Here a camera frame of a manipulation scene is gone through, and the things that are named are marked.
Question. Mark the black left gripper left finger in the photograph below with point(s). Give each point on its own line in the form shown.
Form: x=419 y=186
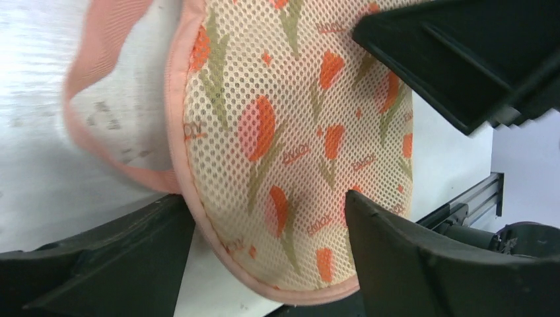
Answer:
x=131 y=266

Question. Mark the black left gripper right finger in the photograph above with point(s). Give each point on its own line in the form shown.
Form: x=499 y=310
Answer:
x=405 y=269

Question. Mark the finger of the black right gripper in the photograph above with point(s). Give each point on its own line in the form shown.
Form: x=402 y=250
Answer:
x=474 y=62

